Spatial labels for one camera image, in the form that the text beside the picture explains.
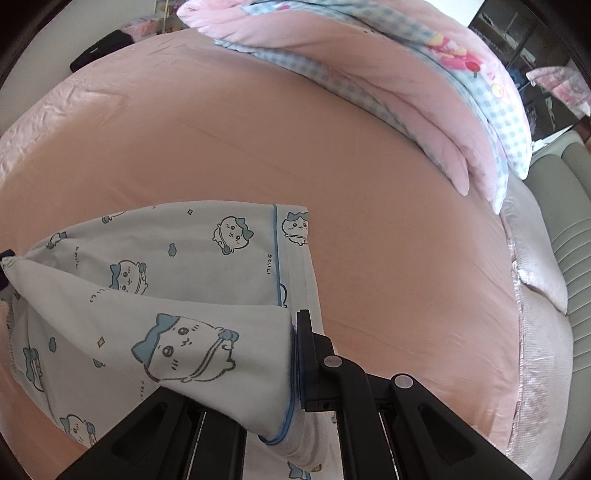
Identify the pink cloth heap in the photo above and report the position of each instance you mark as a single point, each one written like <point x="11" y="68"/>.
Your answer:
<point x="138" y="27"/>

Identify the light blue printed pajama top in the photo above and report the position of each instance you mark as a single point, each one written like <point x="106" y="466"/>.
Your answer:
<point x="161" y="277"/>

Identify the pink checkered quilt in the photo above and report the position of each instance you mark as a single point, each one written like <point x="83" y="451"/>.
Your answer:
<point x="392" y="92"/>

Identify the white satin-trim pillow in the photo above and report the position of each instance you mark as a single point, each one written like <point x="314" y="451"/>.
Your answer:
<point x="535" y="258"/>
<point x="545" y="360"/>

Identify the pink printed cloth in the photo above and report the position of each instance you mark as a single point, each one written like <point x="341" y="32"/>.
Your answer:
<point x="561" y="90"/>

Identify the grey padded headboard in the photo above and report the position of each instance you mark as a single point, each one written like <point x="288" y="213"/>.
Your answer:
<point x="572" y="230"/>

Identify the dark glass cabinet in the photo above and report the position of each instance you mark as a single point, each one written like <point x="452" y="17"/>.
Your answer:
<point x="521" y="41"/>

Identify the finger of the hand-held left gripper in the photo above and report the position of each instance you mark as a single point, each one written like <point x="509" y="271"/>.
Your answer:
<point x="5" y="270"/>

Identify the pink bed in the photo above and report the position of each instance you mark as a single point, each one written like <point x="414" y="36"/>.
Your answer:
<point x="369" y="254"/>

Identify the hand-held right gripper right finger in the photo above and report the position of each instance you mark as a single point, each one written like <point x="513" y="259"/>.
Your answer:
<point x="302" y="364"/>

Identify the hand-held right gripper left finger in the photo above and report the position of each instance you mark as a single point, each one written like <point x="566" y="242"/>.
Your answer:
<point x="221" y="452"/>

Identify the black bag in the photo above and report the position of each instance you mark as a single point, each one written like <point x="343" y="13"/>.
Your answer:
<point x="90" y="55"/>

